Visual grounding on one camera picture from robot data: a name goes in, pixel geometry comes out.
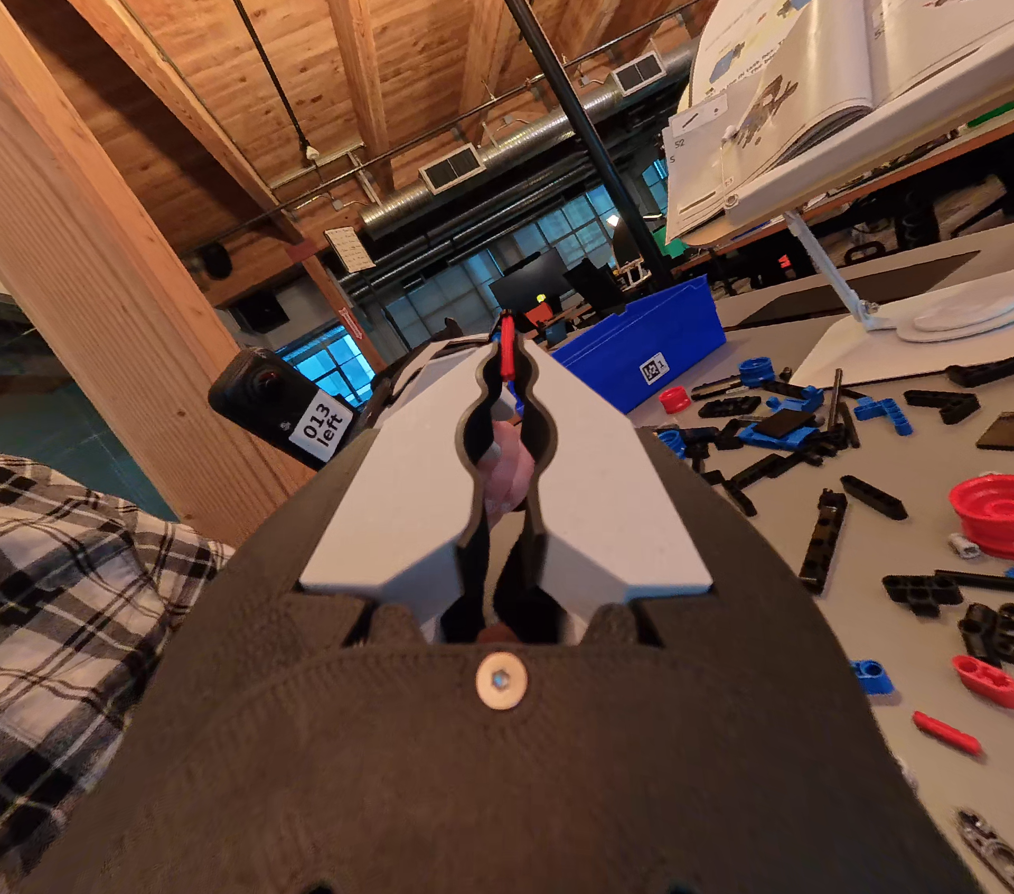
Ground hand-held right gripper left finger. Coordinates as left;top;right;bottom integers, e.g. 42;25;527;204
301;343;496;645

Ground white notice board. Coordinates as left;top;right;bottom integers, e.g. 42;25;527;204
323;227;377;273

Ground person's left hand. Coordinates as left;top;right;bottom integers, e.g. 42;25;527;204
479;421;536;532

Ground black stand pole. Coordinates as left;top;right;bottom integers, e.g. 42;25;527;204
474;0;676;293

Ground silver ventilation duct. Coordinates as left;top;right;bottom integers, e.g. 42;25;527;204
360;38;698;241

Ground clear plastic bag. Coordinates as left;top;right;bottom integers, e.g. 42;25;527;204
954;808;1014;887

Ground blue storage bin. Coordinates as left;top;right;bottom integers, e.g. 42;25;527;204
552;274;728;415

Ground black wall speaker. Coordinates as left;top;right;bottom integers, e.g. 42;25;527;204
233;292;290;334

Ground white book stand ledge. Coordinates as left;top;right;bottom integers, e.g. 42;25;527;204
725;50;1014;229

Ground scattered black toy beams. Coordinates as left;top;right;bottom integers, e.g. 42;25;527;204
658;359;1014;665

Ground black monitor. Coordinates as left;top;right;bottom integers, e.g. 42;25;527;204
490;248;573;312

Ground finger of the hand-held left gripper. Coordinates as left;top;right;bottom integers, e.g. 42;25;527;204
387;341;483;427

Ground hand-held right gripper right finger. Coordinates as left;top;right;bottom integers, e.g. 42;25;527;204
495;341;714;645

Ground red short beam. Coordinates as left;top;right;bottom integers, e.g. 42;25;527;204
951;655;1014;709

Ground building instruction booklet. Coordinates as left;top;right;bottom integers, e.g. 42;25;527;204
664;0;1014;241

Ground blue angled beam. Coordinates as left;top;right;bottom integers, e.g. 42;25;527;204
854;396;914;435

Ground grey desk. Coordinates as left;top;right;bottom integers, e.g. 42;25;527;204
626;220;1014;894

